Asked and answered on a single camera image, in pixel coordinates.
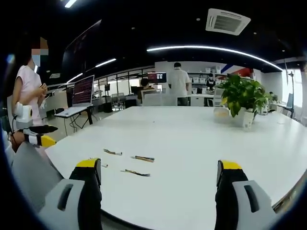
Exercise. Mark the large dark hanging screen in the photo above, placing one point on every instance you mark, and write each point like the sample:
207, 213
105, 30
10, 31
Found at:
81, 48

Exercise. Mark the grey office chair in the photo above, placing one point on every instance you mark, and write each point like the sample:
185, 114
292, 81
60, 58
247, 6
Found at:
117, 100

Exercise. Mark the person's grey trouser leg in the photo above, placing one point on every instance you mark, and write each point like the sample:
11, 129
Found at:
33, 175

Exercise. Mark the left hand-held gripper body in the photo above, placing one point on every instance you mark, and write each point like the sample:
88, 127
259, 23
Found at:
23, 116

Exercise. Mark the short ceiling light strip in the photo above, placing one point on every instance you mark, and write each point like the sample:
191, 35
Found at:
70, 3
74, 77
105, 62

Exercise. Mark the long curved ceiling light strip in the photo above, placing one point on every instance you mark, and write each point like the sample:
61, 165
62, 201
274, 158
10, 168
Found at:
216, 49

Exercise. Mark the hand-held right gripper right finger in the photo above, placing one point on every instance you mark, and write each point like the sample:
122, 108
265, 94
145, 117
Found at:
242, 198

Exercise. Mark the tall tripod stand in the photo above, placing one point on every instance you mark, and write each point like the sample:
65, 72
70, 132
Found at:
291, 95

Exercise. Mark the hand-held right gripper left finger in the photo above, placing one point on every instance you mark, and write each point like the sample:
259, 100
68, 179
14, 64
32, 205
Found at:
72, 191

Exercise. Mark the ceiling air conditioner unit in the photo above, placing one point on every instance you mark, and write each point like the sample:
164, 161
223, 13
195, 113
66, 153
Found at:
226, 21

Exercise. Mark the white laptop stand table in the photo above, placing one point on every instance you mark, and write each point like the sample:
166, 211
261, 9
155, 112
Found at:
79, 115

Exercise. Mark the green potted plant white pot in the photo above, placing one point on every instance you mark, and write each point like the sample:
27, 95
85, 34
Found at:
242, 95

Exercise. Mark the desktop monitor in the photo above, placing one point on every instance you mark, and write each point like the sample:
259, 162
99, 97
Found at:
157, 77

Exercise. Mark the white desk partition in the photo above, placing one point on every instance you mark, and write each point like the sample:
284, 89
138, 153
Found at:
158, 99

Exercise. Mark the open silver laptop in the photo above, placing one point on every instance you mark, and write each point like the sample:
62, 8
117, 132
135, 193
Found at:
82, 92

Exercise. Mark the person's left hand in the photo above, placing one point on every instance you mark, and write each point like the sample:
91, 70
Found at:
17, 141

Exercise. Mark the shelf of white storage bins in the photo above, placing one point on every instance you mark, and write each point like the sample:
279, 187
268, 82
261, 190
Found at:
204, 79

